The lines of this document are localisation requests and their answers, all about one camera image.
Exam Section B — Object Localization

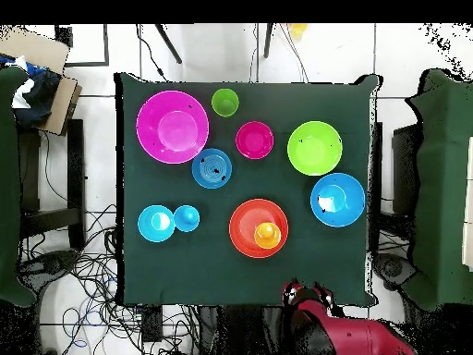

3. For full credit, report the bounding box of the green cup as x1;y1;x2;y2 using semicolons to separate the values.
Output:
211;87;240;118

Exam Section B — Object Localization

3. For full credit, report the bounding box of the black stool frame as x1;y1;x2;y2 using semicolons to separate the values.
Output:
18;117;87;251

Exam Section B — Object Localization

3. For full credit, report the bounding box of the cardboard box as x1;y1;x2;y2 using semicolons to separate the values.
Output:
0;24;83;137

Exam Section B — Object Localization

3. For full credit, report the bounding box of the yellow object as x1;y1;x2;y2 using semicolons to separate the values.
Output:
287;23;309;40

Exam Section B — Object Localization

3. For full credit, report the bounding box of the black box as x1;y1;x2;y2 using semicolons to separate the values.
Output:
391;123;420;215

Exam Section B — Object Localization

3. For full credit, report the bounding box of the blue cup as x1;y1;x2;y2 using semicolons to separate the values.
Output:
173;204;201;233

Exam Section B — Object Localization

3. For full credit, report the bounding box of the green bowl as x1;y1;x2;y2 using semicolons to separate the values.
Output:
286;120;344;177

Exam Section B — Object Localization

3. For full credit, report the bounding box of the large pink bowl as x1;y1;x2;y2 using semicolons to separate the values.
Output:
135;90;211;165

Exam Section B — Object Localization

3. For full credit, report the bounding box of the black stand leg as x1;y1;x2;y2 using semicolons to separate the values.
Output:
262;23;274;59
153;23;183;65

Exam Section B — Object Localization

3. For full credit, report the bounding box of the orange-red bowl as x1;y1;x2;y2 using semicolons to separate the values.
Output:
228;198;290;259

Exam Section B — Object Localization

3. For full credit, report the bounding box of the large blue bowl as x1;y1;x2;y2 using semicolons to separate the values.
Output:
309;172;367;228

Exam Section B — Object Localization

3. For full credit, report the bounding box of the small pink-red bowl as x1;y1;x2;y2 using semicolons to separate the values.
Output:
235;120;275;161

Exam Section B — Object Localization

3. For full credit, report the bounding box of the dark clothing bundle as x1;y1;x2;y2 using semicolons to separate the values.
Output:
10;55;63;129

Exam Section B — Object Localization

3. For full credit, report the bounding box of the blue flat-bottomed bowl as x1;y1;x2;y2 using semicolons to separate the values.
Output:
190;147;233;190

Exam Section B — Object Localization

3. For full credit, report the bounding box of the black cable with plug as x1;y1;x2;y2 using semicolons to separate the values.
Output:
135;23;170;82

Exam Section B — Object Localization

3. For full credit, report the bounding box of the orange cup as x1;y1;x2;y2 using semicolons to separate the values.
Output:
253;221;283;250

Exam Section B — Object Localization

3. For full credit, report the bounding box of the black floor frame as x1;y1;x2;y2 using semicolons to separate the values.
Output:
54;23;111;68

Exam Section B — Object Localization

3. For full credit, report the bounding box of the black power brick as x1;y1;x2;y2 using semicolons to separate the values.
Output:
140;306;164;344

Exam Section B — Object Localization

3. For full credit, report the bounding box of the white panel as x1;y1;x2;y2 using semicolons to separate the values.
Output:
461;135;473;273

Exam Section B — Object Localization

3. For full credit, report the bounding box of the small light blue ribbed bowl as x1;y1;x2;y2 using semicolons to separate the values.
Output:
137;204;176;244

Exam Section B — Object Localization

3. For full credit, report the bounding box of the green-clothed side table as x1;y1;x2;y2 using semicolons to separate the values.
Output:
0;65;38;308
402;67;473;312

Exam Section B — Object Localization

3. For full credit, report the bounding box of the black pedestal foot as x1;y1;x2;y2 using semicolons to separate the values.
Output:
371;252;418;291
18;249;80;286

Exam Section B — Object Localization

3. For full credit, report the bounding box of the dark green tablecloth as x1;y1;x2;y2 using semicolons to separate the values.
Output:
114;71;383;308

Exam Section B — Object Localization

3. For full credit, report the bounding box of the tangle of black cables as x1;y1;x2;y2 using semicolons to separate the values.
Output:
18;202;208;355

